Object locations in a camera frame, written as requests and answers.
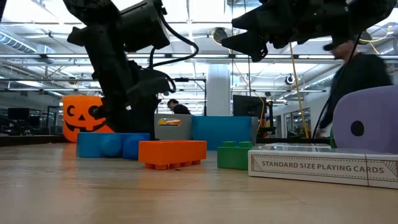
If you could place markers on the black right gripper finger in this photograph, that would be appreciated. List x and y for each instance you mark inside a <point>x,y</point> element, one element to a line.
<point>248,45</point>
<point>255,20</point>

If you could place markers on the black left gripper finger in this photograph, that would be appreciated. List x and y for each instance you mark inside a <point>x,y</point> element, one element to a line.
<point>119,99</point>
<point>150,118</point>

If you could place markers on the red-orange toy brick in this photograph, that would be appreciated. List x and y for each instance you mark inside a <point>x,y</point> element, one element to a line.
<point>172,152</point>

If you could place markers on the blue heart-shaped toy block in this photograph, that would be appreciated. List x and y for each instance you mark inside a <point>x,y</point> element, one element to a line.
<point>90,144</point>

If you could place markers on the small green toy brick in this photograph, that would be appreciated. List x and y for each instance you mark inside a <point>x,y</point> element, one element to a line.
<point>233,157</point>

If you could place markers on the clear-lidded white card case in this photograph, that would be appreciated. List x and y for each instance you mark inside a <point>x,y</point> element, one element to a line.
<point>292,147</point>

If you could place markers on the white playing cards box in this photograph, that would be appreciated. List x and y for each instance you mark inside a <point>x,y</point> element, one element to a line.
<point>311,169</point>

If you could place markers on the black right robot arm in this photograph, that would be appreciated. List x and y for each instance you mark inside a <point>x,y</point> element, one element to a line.
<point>373,12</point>

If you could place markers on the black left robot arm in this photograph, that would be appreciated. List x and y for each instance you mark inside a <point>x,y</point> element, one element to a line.
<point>90,9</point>

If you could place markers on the light grey plastic bin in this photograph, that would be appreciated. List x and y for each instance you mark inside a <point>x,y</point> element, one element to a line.
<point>174,132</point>

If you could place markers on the person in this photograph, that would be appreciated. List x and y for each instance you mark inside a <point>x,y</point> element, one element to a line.
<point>180,109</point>
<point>360,81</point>

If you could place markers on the round black ceiling fixture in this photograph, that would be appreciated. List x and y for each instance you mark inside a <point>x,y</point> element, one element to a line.
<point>289,79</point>

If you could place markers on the white square pillar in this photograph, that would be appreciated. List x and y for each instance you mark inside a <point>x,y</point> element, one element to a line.
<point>219,90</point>

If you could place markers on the orange pumpkin face bucket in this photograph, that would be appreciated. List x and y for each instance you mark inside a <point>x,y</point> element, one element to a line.
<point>71,132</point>

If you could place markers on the black computer monitor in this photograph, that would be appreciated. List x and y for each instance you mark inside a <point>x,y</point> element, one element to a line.
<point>248,105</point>

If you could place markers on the teal plastic bin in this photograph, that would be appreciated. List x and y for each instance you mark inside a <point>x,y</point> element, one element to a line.
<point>220,133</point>

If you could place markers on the smoky dark grey bin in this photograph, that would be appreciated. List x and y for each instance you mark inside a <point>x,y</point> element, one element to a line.
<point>254,129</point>

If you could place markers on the small black monitor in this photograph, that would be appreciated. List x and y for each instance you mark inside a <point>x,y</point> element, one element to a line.
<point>18,113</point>

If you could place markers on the purple foam die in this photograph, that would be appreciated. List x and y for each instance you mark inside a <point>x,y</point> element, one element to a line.
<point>373,109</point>

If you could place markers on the small dark green brick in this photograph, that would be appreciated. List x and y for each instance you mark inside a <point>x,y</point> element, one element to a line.
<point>332,140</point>

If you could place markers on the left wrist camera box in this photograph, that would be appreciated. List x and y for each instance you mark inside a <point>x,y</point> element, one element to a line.
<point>154,83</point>

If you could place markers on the black aluminium table frame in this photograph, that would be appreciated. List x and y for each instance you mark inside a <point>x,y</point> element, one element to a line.
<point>31,140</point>

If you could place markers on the silver ventilation duct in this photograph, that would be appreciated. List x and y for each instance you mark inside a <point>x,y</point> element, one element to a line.
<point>15,43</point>

